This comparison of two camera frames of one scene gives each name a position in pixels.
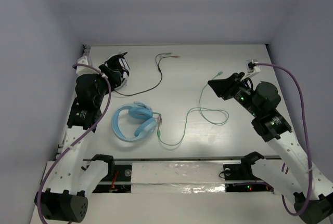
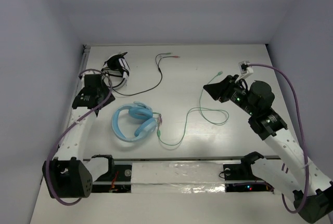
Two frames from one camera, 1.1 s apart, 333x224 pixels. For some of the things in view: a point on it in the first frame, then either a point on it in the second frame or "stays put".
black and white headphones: (119, 63) stays put
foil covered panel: (178, 178) stays put
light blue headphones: (140, 110) stays put
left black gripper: (112, 70) -> (114, 63)
